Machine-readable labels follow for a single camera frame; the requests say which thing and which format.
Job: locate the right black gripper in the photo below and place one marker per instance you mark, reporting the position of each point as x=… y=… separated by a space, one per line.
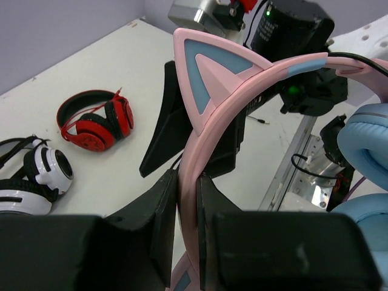
x=173 y=128

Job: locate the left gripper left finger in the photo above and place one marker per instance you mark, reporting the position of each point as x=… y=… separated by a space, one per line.
x=131 y=249

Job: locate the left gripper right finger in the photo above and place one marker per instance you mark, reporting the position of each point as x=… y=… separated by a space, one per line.
x=258 y=250

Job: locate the pink blue cat-ear headphones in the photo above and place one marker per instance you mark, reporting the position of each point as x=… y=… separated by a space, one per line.
x=218 y=78

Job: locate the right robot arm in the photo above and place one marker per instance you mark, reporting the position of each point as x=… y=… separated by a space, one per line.
x=293 y=28

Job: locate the red black headphones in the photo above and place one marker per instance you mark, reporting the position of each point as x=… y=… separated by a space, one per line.
x=95 y=119

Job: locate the white black headphones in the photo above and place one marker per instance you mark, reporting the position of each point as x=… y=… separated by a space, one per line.
x=45 y=176

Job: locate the metal table edge rail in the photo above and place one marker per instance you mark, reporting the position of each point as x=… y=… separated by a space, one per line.
x=286 y=172

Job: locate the right metal base bracket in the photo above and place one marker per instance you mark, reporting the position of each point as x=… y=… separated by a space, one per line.
x=319 y=184

